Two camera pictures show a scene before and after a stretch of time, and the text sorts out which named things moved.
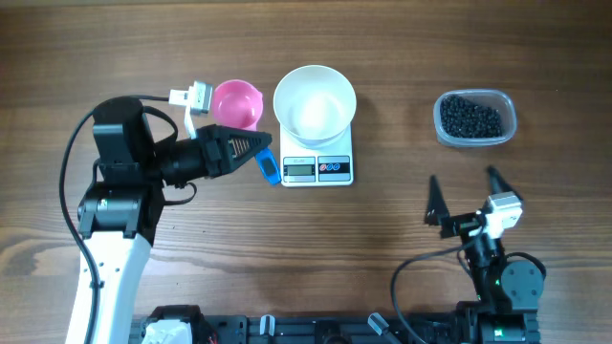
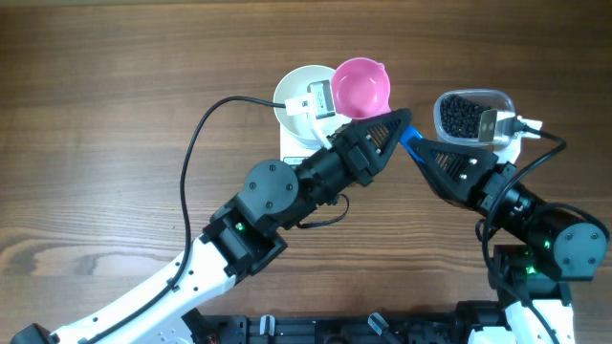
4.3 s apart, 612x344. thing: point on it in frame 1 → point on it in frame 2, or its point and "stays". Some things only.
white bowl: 315,105 stays
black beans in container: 462,118 stays
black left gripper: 219,153 → 358,152
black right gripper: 438,212 → 465,167
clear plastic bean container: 473,117 stays
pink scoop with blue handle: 238,103 → 360,89
